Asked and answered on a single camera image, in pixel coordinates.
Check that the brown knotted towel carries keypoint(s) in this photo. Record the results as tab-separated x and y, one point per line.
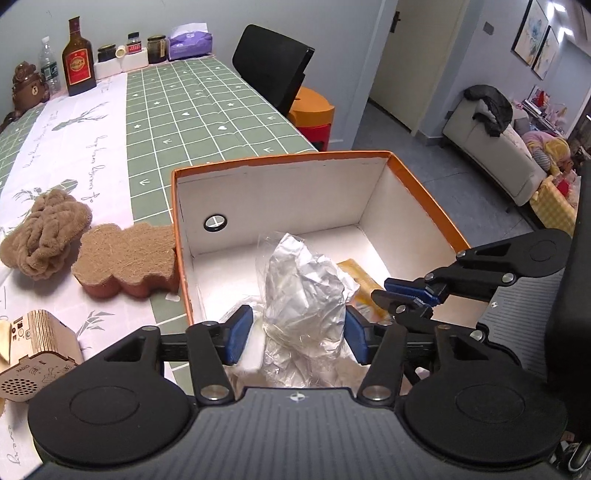
44	235

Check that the black jacket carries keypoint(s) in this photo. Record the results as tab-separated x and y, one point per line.
491	106

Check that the brown liquor bottle red label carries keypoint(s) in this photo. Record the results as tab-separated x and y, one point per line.
79	60

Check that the red stool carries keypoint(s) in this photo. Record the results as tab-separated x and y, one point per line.
316	136

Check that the grey sofa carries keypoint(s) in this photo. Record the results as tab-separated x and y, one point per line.
489	157

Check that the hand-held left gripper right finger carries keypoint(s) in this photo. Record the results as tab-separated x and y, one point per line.
359	334

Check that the wooden radio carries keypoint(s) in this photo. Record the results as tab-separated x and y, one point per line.
41	346

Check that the clear plastic bag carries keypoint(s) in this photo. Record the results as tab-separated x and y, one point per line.
300	295

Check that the small white cup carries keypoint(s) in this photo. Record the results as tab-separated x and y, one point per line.
120	51

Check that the purple tissue box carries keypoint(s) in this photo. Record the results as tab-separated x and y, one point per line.
189	44

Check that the small jar red label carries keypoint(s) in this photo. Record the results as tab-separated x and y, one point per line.
134	45

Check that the brown coir sponge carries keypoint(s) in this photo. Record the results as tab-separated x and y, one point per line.
127	258

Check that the yellow plastic packet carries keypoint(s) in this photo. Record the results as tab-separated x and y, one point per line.
364	281

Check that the dark glass jar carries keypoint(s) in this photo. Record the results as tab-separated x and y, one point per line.
157	50
106	53

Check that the white rectangular box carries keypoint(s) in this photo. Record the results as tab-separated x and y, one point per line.
129	62

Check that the cream room door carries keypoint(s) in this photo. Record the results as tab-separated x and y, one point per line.
406	60

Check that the orange stool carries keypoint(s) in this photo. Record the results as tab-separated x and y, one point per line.
314	106

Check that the pink purple blanket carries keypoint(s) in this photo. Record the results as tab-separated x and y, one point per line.
545	147

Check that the brown bear figure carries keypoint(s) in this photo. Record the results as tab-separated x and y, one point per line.
28	90

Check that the framed wall picture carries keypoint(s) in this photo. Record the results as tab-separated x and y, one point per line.
545	53
531	27

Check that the wall light switch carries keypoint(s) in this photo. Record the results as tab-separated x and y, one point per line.
488	27

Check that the black chair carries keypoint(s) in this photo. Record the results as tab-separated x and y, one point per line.
272	64

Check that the orange cardboard box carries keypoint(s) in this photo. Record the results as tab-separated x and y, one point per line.
277	198

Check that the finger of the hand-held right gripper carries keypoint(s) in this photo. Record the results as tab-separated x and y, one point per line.
408	290
392	302

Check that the white plastic bag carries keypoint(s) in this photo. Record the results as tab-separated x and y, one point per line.
345	376

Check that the clear water bottle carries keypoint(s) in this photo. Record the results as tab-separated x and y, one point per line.
49	69

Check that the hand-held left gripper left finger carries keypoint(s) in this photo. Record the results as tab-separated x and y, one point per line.
240	332

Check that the white printed table runner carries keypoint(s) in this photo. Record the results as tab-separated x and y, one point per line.
69	152

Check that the yellow checked cloth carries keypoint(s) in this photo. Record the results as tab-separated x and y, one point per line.
554	205

